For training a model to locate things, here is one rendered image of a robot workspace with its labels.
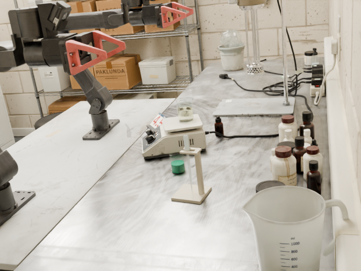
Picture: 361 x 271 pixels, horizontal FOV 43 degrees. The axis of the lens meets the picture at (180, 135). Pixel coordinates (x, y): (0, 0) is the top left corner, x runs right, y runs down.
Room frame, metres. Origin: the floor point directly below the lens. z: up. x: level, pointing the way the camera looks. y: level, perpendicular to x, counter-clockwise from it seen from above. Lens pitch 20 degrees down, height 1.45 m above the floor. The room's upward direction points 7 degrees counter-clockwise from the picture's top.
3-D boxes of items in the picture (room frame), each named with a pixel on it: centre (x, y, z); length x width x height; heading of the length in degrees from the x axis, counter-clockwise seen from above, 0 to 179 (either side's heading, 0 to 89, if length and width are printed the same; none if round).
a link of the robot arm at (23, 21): (1.01, 0.31, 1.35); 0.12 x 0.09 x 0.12; 72
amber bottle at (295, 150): (1.09, -0.31, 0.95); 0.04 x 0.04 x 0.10
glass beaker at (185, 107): (1.37, -0.03, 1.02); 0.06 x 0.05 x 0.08; 93
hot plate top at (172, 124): (1.36, -0.01, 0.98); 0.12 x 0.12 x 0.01; 3
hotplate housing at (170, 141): (1.36, 0.02, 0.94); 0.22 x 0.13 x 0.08; 93
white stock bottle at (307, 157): (1.04, -0.33, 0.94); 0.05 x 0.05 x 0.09
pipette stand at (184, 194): (1.03, -0.01, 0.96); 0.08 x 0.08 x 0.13; 63
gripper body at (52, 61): (0.98, 0.22, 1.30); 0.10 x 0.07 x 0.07; 162
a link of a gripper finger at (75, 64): (0.92, 0.17, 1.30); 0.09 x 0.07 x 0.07; 72
